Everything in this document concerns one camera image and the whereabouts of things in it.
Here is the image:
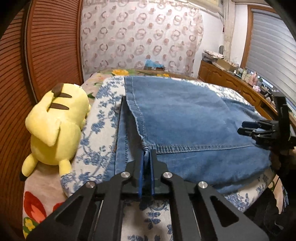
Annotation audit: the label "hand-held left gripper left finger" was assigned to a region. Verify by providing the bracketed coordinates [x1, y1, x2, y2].
[26, 148, 147, 241]

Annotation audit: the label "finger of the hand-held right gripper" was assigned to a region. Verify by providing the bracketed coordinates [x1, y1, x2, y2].
[237, 127, 276, 146]
[242, 120, 276, 130]

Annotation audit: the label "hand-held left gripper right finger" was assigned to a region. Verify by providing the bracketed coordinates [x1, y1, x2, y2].
[150, 148, 270, 241]

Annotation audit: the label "blue denim pants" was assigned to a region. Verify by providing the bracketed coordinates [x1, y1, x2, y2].
[115, 76, 272, 195]

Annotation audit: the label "person's right hand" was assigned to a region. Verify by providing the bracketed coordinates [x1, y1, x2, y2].
[270, 151, 282, 172]

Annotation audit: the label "wooden cabinet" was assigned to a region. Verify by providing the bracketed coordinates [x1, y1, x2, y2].
[198, 60, 296, 121]

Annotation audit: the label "white blue floral cloth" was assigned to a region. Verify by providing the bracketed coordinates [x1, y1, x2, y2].
[60, 76, 275, 241]

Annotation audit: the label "open cardboard box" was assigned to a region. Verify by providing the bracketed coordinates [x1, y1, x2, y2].
[216, 58, 238, 72]

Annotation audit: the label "grey window blind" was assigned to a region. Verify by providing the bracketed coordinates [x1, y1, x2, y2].
[246, 7, 296, 105]

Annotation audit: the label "stack of papers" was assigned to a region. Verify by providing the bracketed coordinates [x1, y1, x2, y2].
[202, 49, 225, 63]

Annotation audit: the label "yellow plush toy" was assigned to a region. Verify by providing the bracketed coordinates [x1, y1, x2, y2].
[20, 83, 92, 181]

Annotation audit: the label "beige tied window curtain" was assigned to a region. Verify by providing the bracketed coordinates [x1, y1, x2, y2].
[223, 0, 236, 65]

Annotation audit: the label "colourful flower blanket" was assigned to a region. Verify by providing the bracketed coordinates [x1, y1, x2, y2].
[22, 68, 199, 240]

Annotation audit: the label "circle patterned sheer curtain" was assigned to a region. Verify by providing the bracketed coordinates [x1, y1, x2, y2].
[80, 0, 204, 78]

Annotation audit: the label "wooden louvered wardrobe door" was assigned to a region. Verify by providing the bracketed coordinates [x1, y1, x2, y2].
[24, 0, 84, 103]
[0, 9, 35, 234]

